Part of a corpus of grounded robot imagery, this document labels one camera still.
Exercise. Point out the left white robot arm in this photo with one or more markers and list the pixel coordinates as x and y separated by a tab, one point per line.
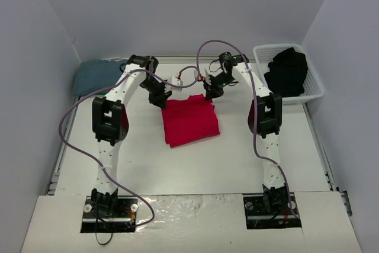
110	123

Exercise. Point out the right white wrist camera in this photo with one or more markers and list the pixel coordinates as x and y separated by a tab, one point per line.
205	77

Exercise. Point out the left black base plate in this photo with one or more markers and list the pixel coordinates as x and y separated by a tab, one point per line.
121	220

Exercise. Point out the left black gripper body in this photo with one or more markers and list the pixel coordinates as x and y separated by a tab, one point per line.
159	98

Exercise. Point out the red t shirt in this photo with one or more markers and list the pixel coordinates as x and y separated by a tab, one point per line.
190	120

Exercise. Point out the grey folded t shirt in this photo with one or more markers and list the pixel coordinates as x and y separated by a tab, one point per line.
96	74

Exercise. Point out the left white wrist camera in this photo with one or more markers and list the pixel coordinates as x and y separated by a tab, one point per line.
173	84

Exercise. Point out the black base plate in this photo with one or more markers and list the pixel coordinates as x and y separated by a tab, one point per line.
121	220
258	217

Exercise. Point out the aluminium table frame rail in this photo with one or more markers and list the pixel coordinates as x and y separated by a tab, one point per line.
191	60

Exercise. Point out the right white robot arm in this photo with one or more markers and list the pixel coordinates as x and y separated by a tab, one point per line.
264	121

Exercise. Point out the black t shirt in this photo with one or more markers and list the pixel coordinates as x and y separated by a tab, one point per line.
287	73

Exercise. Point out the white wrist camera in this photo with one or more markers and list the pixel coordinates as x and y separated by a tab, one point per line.
205	77
173	84

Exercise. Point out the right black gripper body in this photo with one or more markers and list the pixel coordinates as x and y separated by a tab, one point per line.
213	89

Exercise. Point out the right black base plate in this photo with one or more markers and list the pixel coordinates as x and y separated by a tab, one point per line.
258	217

